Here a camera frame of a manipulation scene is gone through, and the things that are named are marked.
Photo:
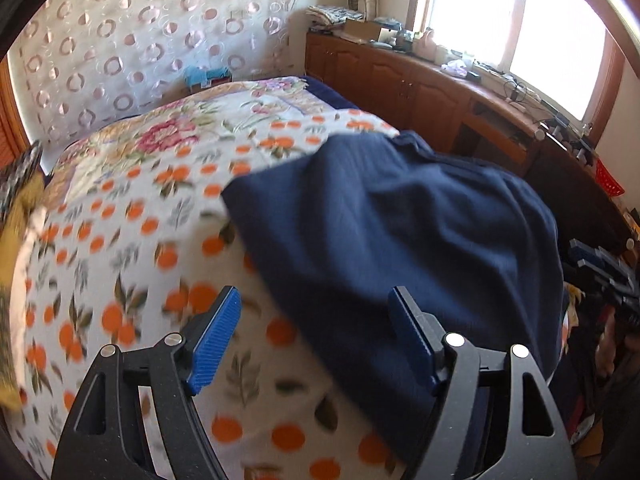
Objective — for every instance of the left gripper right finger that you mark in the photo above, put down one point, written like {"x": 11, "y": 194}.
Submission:
{"x": 523, "y": 436}

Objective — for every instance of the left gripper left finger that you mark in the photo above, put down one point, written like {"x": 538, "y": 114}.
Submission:
{"x": 104, "y": 435}

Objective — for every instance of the navy blue printed t-shirt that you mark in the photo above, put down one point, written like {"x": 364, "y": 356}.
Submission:
{"x": 332, "y": 233}

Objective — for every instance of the red plastic basket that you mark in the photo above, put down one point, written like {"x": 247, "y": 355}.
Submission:
{"x": 606, "y": 181}

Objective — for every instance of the orange print bed sheet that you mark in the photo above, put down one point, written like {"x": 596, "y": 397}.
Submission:
{"x": 136, "y": 257}

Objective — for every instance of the long wooden side cabinet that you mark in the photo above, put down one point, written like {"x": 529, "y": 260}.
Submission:
{"x": 457, "y": 117}

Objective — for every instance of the brown patterned folded blanket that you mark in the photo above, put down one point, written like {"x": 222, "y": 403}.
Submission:
{"x": 22, "y": 186}

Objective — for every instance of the floral quilt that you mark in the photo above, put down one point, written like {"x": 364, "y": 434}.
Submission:
{"x": 222, "y": 113}

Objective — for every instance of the red wooden wardrobe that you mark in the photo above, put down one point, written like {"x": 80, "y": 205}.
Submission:
{"x": 13, "y": 139}

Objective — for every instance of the navy blue bed mattress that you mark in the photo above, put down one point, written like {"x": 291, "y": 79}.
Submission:
{"x": 327, "y": 94}

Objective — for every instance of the cardboard box on cabinet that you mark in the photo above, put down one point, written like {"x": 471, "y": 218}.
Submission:
{"x": 362, "y": 30}

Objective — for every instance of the blue box on bed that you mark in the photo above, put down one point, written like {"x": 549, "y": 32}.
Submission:
{"x": 197, "y": 79}

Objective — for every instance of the stack of folded cloths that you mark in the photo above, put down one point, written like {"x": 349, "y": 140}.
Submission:
{"x": 332, "y": 16}

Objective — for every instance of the white circle pattern curtain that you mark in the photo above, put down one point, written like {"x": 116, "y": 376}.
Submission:
{"x": 79, "y": 65}

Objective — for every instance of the window with wooden frame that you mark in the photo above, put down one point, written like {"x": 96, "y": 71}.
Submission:
{"x": 559, "y": 51}

